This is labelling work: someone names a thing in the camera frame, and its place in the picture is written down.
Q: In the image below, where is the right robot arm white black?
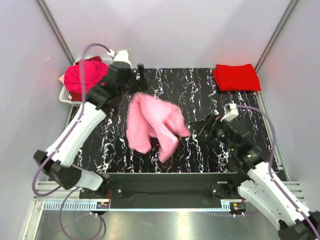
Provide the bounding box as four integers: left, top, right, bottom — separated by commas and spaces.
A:
190, 114, 320, 240

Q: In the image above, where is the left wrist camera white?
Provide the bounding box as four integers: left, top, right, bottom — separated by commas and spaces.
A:
108, 49, 133, 68

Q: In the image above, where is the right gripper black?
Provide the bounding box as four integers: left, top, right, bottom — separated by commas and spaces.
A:
189, 112, 237, 152

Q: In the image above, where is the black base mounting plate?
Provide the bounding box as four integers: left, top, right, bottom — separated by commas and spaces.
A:
80, 173, 247, 201

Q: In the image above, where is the aluminium rail front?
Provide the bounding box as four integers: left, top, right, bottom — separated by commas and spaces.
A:
32, 181, 307, 213

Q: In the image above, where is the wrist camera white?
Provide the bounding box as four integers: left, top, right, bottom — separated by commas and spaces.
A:
220, 103, 239, 123
108, 49, 133, 68

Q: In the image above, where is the light pink t shirt in basket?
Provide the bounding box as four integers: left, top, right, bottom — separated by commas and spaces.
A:
58, 75, 65, 83

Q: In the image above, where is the folded red t shirt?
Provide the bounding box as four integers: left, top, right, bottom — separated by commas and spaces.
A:
212, 64, 261, 92

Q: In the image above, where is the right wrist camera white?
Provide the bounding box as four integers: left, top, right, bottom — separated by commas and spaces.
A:
220, 103, 239, 123

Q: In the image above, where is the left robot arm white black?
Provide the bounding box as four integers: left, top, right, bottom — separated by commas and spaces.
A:
33, 61, 148, 198

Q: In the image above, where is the crumpled magenta t shirt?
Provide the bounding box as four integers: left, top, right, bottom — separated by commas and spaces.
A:
63, 60, 109, 94

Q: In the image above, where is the white plastic basket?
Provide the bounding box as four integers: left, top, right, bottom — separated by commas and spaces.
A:
58, 55, 113, 107

